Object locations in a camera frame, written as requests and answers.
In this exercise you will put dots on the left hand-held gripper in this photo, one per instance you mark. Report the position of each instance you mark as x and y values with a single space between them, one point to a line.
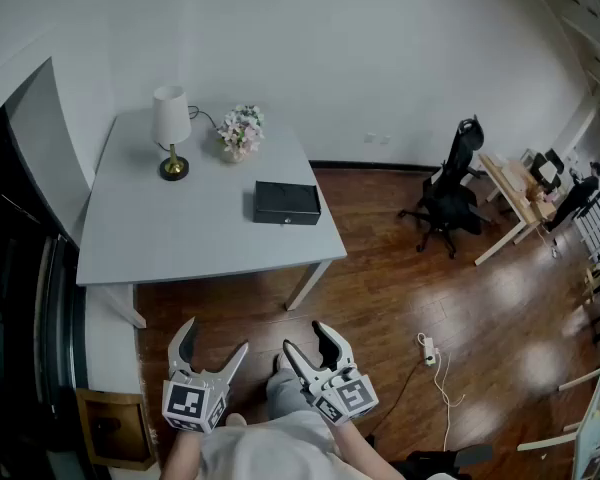
185 402

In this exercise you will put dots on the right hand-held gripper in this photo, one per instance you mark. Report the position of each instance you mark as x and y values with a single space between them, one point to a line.
352 397

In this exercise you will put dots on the black drawer box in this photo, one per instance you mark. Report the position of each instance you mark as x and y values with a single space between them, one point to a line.
286 202

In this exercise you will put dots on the person's right forearm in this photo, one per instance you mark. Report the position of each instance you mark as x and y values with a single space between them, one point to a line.
356 445

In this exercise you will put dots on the person's left forearm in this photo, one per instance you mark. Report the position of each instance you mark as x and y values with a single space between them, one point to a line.
182 455

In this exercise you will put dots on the person's left hand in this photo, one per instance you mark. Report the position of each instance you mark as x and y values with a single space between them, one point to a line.
235 420

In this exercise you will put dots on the person's light shoe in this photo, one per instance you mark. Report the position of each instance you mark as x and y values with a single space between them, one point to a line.
280 360

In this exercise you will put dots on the person's grey trouser leg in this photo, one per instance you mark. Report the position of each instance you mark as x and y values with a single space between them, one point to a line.
285 393

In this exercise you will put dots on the white table leg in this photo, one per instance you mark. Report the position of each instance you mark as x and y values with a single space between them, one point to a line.
307 283
127 305

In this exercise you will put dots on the person's white shirt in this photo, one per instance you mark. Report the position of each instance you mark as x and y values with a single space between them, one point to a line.
270 450

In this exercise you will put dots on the white power strip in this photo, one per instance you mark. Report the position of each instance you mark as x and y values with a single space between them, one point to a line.
429 352

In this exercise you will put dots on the wooden open box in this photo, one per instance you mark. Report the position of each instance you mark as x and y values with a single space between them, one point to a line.
112 428

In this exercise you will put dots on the black glass door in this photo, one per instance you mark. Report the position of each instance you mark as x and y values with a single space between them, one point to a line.
20 293

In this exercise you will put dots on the black office chair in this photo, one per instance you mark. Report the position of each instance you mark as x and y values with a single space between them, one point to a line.
447 198

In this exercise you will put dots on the pink white flower bouquet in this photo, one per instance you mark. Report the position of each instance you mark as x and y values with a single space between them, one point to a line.
241 130

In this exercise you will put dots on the white table lamp brass base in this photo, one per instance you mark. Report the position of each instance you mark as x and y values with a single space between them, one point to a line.
170 118

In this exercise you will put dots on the light wooden desk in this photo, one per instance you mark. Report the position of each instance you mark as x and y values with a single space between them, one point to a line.
510 183

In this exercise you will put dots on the small black chair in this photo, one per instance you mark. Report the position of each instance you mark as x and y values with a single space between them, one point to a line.
547 170

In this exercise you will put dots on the white wall socket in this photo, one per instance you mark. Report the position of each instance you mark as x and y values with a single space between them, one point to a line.
385 139
370 138

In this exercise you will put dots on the white wooden frame stand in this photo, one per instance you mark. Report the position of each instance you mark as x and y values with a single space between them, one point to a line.
587 428

